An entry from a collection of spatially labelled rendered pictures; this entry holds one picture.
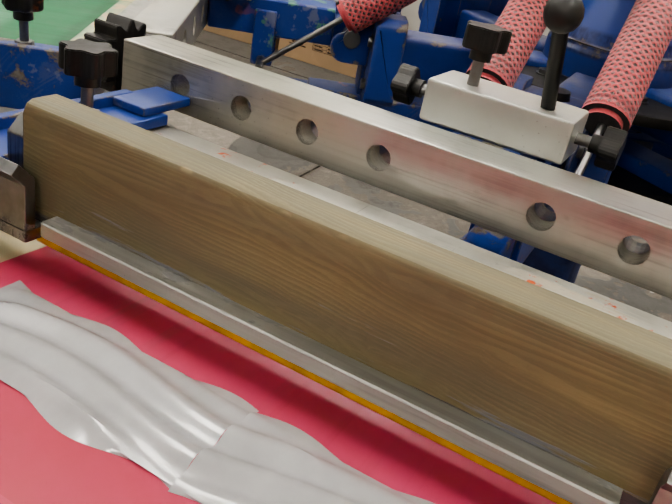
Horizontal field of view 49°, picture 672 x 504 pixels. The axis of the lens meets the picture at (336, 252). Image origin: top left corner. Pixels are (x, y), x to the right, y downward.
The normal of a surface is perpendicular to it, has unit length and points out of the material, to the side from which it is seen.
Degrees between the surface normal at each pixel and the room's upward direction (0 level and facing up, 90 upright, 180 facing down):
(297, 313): 87
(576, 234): 87
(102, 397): 30
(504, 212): 87
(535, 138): 87
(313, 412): 3
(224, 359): 3
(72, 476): 3
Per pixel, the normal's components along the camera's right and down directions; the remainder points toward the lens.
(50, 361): -0.10, -0.55
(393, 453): 0.18, -0.87
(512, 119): -0.48, 0.32
